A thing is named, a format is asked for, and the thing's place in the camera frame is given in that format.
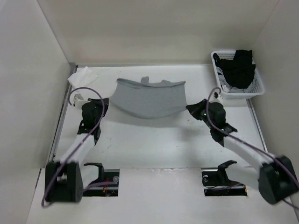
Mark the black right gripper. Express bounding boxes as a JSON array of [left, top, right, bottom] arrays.
[[186, 99, 214, 129]]

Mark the grey tank top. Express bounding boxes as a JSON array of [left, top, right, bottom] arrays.
[[110, 77, 187, 119]]

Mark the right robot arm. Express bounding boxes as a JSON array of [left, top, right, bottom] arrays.
[[186, 99, 299, 204]]

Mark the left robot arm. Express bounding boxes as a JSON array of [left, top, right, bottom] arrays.
[[42, 98, 109, 203]]

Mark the folded white tank top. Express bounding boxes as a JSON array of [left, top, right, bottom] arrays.
[[68, 66, 99, 90]]

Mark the black tank top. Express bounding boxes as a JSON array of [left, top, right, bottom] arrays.
[[213, 50, 256, 89]]

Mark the white garment in basket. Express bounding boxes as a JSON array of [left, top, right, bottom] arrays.
[[216, 67, 256, 93]]

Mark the white plastic laundry basket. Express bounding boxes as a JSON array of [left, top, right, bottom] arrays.
[[210, 50, 265, 99]]

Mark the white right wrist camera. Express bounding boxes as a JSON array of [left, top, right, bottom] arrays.
[[212, 92, 223, 104]]

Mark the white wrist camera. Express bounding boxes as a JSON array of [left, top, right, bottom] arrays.
[[212, 92, 223, 104], [72, 93, 89, 109]]

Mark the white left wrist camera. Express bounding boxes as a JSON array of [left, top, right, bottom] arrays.
[[72, 93, 89, 109]]

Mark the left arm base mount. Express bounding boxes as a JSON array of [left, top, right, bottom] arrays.
[[82, 168, 120, 197]]

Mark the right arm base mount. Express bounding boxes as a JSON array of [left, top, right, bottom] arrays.
[[201, 160, 247, 196]]

